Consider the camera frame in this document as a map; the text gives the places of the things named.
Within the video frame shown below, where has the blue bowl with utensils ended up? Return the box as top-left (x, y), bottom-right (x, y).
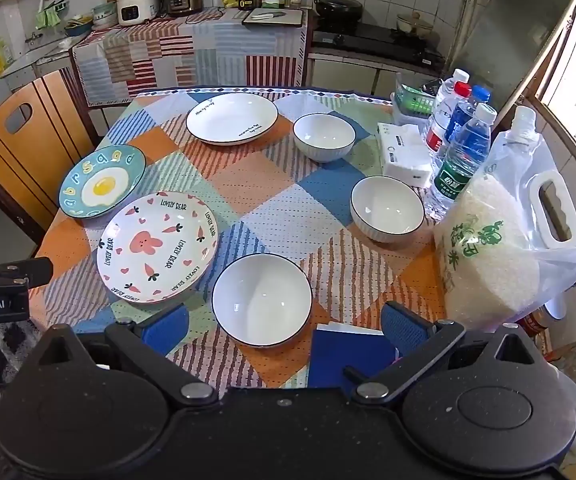
top-left (63, 16), bottom-right (94, 37)

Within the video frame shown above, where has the cream cooking pot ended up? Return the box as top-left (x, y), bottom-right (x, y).
top-left (396, 11), bottom-right (436, 38)

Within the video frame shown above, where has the stack of pale bowls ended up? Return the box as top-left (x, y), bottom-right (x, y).
top-left (92, 2), bottom-right (118, 27)

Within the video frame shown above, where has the red can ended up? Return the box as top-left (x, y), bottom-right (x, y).
top-left (516, 309), bottom-right (554, 339)

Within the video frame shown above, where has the blue fried egg plate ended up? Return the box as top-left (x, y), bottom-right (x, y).
top-left (58, 144), bottom-right (147, 219)

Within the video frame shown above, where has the clear water bottle white cap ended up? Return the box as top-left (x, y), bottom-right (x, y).
top-left (432, 68), bottom-right (470, 111)

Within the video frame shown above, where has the black gas stove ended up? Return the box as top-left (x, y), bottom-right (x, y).
top-left (310, 22), bottom-right (446, 68)

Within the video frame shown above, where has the black wok with lid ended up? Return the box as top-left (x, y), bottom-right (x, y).
top-left (314, 0), bottom-right (365, 25)

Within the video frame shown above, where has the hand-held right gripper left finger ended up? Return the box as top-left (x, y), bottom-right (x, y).
top-left (35, 302), bottom-right (219, 408)

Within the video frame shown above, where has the steel kitchen sink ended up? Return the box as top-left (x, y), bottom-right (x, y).
top-left (0, 35), bottom-right (76, 78)

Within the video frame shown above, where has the white bowl with dark rim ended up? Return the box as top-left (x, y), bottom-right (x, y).
top-left (211, 253), bottom-right (313, 348)
top-left (350, 175), bottom-right (426, 245)
top-left (293, 112), bottom-right (357, 163)

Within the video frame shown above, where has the green dish cloth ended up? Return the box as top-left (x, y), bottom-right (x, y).
top-left (35, 5), bottom-right (62, 30)

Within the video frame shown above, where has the white cutting board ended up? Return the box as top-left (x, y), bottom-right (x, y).
top-left (242, 7), bottom-right (305, 27)

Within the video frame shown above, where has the blue box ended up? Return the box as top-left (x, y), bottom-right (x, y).
top-left (310, 322), bottom-right (399, 391)

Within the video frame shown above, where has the patchwork checked tablecloth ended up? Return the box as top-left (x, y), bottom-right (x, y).
top-left (28, 87), bottom-right (468, 392)

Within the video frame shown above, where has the wooden chair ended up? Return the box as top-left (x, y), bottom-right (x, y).
top-left (0, 67), bottom-right (99, 246)

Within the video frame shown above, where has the large white plate dark rim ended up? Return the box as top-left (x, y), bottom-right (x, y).
top-left (186, 92), bottom-right (279, 147)

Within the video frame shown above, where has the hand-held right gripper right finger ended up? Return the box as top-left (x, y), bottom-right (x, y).
top-left (343, 301), bottom-right (543, 403)

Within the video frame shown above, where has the water bottle red label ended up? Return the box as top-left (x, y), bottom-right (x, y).
top-left (425, 81), bottom-right (471, 163)

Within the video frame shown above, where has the white tissue pack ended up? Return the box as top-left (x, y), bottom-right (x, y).
top-left (377, 121), bottom-right (436, 188)

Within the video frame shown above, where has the white pink rabbit plate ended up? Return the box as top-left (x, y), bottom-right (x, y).
top-left (97, 190), bottom-right (219, 306)

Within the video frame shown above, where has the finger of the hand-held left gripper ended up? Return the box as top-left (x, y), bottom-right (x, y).
top-left (0, 257), bottom-right (54, 288)

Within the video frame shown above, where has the striped patchwork counter cloth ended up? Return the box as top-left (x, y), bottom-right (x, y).
top-left (70, 7), bottom-right (309, 107)

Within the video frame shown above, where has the clear bag of rice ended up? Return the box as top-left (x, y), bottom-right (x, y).
top-left (434, 106), bottom-right (576, 331)

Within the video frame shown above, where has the water bottle green label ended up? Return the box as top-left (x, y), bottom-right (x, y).
top-left (425, 103), bottom-right (497, 221)

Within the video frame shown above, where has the cream kitchen base cabinet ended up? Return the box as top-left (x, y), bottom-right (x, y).
top-left (308, 52), bottom-right (443, 101)

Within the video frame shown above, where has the white rice cooker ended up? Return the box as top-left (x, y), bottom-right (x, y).
top-left (117, 0), bottom-right (159, 27)

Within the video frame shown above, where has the water bottle blue cap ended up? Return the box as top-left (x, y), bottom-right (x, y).
top-left (445, 85), bottom-right (492, 146)

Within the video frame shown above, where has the clear plastic bag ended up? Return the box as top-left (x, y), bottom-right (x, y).
top-left (512, 245), bottom-right (576, 322)

